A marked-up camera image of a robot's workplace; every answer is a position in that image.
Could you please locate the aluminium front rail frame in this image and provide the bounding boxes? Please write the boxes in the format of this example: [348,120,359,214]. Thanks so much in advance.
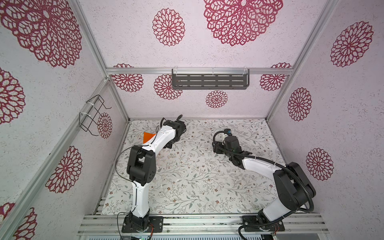
[76,213,330,237]

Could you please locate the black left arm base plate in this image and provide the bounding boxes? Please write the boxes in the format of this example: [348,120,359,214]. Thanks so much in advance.
[121,215,164,233]

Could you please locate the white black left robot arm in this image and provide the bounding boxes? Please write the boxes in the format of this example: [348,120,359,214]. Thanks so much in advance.
[127,116,186,220]

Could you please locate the black wire wall basket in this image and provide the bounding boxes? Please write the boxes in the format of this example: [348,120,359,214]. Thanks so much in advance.
[78,95,111,137]

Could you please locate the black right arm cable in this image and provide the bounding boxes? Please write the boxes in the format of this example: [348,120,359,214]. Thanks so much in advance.
[212,129,315,240]

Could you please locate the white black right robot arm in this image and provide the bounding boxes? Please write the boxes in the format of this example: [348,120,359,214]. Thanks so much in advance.
[213,141,316,226]

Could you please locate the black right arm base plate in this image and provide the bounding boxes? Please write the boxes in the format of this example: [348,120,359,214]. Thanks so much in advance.
[242,215,286,233]

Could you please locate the orange square paper sheet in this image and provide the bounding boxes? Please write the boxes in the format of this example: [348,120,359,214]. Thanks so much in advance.
[143,132,157,144]

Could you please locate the grey slotted wall shelf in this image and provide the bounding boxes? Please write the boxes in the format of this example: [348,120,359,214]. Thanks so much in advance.
[171,69,250,90]

